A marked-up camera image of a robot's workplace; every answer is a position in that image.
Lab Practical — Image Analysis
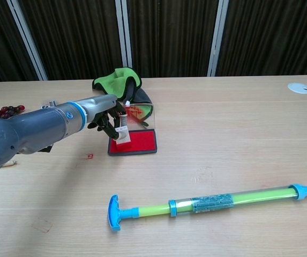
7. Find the white red stamp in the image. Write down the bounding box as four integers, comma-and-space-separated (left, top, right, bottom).
114, 113, 131, 146

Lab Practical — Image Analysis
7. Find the blue green water pump toy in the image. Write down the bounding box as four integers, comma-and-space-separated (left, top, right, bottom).
106, 183, 307, 233

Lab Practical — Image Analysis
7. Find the grey black left robot hand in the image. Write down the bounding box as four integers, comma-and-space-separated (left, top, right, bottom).
80, 94, 129, 142

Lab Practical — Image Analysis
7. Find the red ink pad clear lid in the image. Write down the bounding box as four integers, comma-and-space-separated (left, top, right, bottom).
107, 102, 159, 157

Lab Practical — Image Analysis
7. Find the white metal partition post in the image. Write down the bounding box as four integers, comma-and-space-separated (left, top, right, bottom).
115, 0, 133, 71
207, 0, 229, 78
7, 0, 49, 81

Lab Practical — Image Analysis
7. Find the dark red grape bunch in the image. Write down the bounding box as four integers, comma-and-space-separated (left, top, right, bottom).
0, 104, 26, 119

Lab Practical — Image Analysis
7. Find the green and grey microfiber cloth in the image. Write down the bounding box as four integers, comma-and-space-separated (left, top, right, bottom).
91, 67, 154, 105

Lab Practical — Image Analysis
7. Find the white round cable grommet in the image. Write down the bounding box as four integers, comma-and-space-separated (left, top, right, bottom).
287, 82, 307, 95

